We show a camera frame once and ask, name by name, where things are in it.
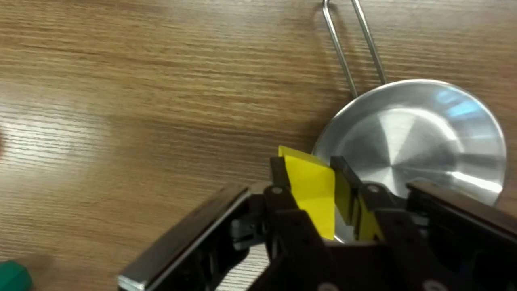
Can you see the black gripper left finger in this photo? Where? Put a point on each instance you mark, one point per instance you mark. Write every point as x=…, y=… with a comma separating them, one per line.
x=280, y=192

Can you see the teal green block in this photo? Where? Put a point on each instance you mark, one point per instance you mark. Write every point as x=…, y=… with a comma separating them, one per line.
x=15, y=276

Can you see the yellow block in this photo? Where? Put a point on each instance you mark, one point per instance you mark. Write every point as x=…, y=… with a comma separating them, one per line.
x=312, y=184

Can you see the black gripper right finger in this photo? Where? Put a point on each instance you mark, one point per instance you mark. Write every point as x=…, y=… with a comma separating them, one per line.
x=349, y=187

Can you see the silver metal pan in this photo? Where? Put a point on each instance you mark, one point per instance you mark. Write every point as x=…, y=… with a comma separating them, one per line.
x=410, y=129

